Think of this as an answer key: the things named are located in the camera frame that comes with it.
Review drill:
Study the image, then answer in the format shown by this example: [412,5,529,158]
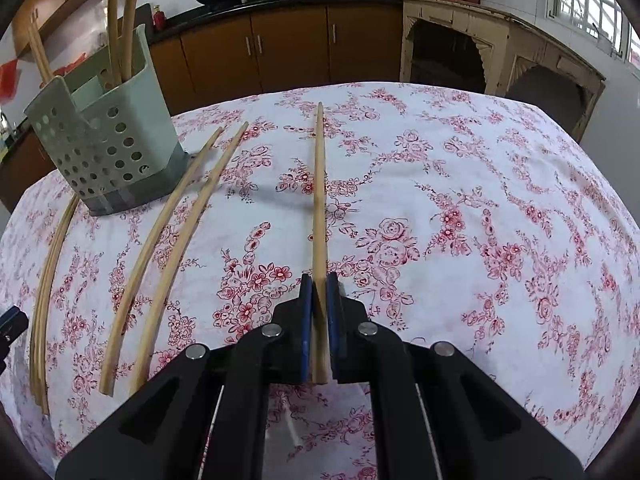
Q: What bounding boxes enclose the brown lower kitchen cabinets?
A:
[1,0,401,209]

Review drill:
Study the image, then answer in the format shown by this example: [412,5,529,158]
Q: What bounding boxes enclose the red bottle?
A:
[152,6,166,32]

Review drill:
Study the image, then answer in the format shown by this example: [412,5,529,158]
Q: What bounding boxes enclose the red plastic bag hanging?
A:
[0,58,20,104]

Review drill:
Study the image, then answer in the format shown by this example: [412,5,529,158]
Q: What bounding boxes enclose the floral white tablecloth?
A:
[1,82,639,472]

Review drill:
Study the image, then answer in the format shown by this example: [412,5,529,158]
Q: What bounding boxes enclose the wooden chopstick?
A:
[311,102,330,385]
[30,194,80,409]
[27,194,76,401]
[127,120,251,397]
[99,127,224,396]
[34,196,83,417]
[120,0,137,81]
[106,0,122,87]

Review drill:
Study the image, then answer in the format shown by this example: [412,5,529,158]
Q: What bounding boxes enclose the beige side table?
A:
[399,0,605,141]

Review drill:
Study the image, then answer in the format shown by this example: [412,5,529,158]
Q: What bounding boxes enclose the window with grille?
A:
[548,0,639,70]

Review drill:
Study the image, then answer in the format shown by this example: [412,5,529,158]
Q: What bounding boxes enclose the green perforated utensil holder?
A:
[25,25,190,217]

